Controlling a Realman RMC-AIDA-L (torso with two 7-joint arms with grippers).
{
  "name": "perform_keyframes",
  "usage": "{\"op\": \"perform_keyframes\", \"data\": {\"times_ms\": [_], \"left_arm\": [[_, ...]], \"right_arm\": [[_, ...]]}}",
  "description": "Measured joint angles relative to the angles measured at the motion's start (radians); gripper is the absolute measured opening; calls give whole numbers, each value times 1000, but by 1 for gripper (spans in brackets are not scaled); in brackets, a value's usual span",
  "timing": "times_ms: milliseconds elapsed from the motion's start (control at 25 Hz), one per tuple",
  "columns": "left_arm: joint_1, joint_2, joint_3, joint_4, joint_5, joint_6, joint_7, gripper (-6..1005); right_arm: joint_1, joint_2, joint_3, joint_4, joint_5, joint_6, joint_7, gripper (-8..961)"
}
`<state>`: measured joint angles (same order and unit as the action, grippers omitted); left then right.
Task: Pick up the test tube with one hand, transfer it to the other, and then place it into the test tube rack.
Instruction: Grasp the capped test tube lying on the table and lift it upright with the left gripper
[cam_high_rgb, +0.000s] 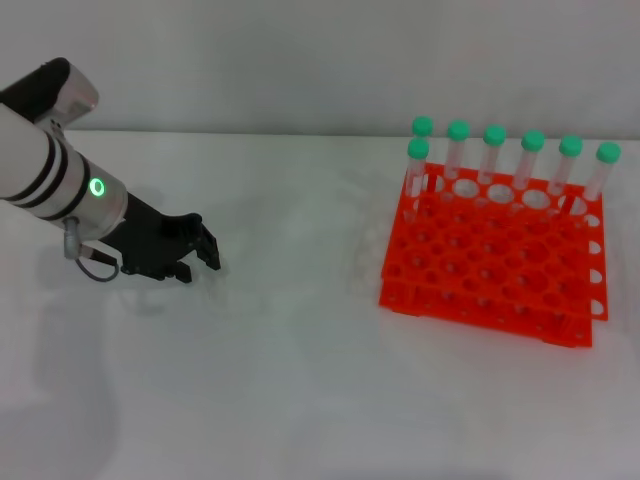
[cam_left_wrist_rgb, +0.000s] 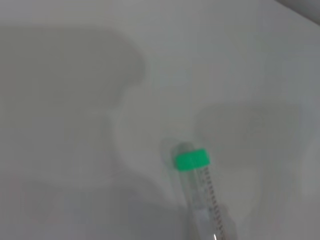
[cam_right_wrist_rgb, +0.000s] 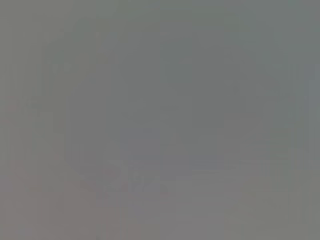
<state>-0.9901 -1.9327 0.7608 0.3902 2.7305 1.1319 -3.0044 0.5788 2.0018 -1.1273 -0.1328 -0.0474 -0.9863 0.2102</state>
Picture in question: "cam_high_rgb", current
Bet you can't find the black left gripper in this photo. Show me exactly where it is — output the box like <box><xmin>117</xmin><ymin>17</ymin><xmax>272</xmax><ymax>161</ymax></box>
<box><xmin>97</xmin><ymin>192</ymin><xmax>222</xmax><ymax>285</ymax></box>

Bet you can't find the clear test tube green cap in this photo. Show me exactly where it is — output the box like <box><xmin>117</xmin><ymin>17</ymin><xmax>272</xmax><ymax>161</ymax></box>
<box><xmin>404</xmin><ymin>138</ymin><xmax>431</xmax><ymax>221</ymax></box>
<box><xmin>513</xmin><ymin>129</ymin><xmax>546</xmax><ymax>191</ymax></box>
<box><xmin>547</xmin><ymin>134</ymin><xmax>584</xmax><ymax>196</ymax></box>
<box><xmin>443</xmin><ymin>119</ymin><xmax>471</xmax><ymax>181</ymax></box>
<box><xmin>411</xmin><ymin>115</ymin><xmax>434</xmax><ymax>166</ymax></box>
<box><xmin>477</xmin><ymin>124</ymin><xmax>507</xmax><ymax>185</ymax></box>
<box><xmin>582</xmin><ymin>142</ymin><xmax>622</xmax><ymax>201</ymax></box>

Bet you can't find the orange test tube rack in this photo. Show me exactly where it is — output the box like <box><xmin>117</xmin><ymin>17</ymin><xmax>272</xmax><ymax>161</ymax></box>
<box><xmin>377</xmin><ymin>162</ymin><xmax>611</xmax><ymax>349</ymax></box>

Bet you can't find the grey left wrist cable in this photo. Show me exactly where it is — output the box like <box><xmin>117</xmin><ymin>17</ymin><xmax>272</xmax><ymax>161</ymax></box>
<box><xmin>63</xmin><ymin>217</ymin><xmax>121</xmax><ymax>282</ymax></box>

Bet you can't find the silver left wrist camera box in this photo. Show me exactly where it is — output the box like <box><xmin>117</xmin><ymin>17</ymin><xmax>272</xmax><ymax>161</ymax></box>
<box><xmin>0</xmin><ymin>57</ymin><xmax>100</xmax><ymax>132</ymax></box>

